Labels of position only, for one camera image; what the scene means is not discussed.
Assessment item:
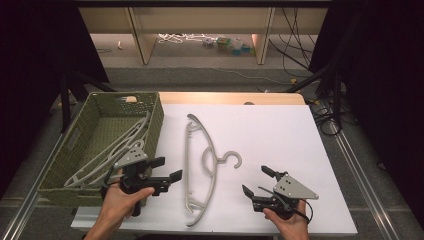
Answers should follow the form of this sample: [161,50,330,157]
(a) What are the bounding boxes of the light wooden shelf unit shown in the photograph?
[77,7,330,66]

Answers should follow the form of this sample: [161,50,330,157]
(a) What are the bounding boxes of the black metal stand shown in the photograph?
[285,61,345,128]
[59,70,117,134]

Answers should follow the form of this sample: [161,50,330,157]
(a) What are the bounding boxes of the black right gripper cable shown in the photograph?
[258,185,314,225]

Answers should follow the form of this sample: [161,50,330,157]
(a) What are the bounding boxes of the person's left hand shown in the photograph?
[99,173,156,231]

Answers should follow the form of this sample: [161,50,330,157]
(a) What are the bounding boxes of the green woven basket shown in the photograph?
[37,91,165,208]

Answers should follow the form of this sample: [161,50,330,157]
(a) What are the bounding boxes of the coiled black floor cable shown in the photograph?
[309,99,344,137]

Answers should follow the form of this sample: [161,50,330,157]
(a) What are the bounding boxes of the white table sheet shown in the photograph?
[70,103,358,237]

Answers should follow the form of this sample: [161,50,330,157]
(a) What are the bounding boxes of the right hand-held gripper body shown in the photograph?
[251,171,320,221]

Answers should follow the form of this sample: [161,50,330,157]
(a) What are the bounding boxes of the tangled white cord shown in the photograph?
[157,32,218,45]

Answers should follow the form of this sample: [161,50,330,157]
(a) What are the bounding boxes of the person's right hand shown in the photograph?
[262,199,310,240]

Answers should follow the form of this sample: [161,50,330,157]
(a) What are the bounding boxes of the colourful toys heap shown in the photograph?
[202,35,257,57]

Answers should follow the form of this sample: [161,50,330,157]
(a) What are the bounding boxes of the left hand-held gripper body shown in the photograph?
[113,145,172,218]

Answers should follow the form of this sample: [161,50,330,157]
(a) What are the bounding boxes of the black curtain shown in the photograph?
[308,0,424,232]
[0,0,110,202]

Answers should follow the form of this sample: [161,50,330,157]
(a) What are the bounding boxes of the wooden table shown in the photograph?
[158,92,307,107]

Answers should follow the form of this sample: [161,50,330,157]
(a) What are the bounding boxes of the aluminium rail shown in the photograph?
[0,132,68,240]
[328,120,402,240]

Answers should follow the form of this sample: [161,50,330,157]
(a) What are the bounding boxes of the hanging black cables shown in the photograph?
[267,7,322,72]

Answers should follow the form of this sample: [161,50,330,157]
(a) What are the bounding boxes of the grey plastic clothes hanger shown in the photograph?
[63,110,152,188]
[70,123,148,188]
[183,113,244,228]

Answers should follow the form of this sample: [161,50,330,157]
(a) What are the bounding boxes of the long white floor cable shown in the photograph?
[156,62,296,85]

